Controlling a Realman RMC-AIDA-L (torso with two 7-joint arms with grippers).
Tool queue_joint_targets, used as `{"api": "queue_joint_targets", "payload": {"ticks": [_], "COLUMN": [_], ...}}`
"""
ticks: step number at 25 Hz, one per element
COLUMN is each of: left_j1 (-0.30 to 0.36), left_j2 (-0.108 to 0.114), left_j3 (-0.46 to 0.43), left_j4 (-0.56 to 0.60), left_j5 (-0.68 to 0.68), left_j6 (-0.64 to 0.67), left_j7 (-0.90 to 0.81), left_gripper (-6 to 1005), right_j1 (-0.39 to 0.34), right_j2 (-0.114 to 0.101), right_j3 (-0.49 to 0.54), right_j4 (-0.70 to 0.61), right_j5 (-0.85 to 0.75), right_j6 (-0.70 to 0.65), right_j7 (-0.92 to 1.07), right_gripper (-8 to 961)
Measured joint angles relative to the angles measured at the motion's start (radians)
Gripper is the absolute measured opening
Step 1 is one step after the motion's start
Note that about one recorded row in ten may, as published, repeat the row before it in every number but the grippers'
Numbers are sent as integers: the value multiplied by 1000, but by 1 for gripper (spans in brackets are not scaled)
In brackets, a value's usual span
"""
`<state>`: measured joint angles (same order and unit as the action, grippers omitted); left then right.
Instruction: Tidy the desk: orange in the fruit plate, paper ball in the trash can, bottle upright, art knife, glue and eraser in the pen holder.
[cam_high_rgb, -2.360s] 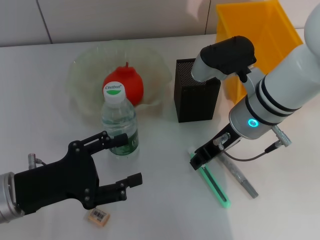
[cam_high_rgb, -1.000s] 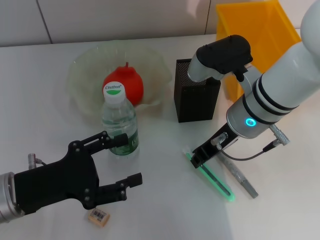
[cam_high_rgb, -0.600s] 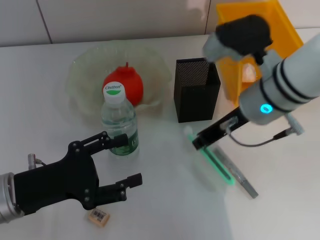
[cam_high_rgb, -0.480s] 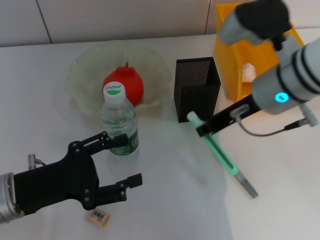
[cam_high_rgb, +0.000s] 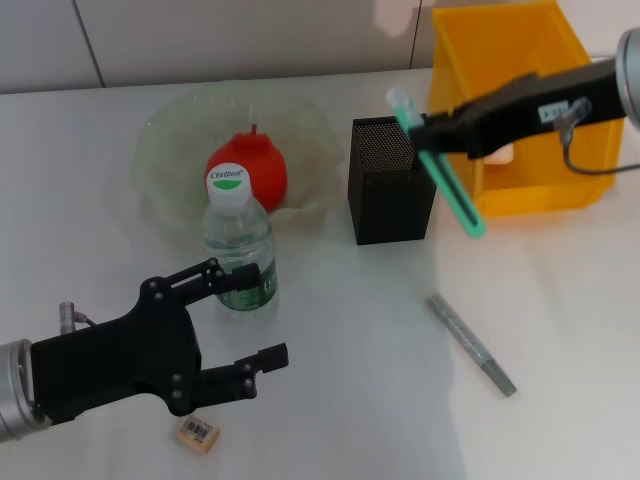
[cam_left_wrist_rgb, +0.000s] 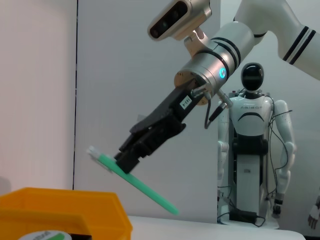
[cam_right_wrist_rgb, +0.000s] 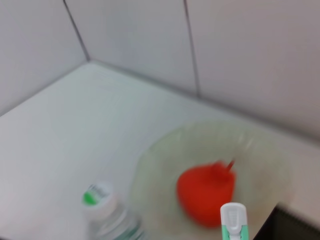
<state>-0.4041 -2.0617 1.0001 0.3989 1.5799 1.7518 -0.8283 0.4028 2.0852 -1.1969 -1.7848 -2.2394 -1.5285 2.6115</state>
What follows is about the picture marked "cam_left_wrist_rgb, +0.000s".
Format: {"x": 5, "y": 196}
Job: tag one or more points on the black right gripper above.
{"x": 167, "y": 120}

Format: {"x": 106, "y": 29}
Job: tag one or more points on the green utility knife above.
{"x": 150, "y": 190}

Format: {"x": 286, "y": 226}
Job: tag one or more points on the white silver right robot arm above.
{"x": 225, "y": 57}

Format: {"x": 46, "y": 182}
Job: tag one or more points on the yellow plastic storage bin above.
{"x": 50, "y": 202}

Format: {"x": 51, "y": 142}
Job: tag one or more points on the white humanoid robot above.
{"x": 250, "y": 117}

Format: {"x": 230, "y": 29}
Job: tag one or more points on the black power adapter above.
{"x": 242, "y": 215}

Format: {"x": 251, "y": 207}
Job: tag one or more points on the beige robot hand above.
{"x": 314, "y": 215}

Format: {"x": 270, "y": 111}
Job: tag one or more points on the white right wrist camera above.
{"x": 175, "y": 17}

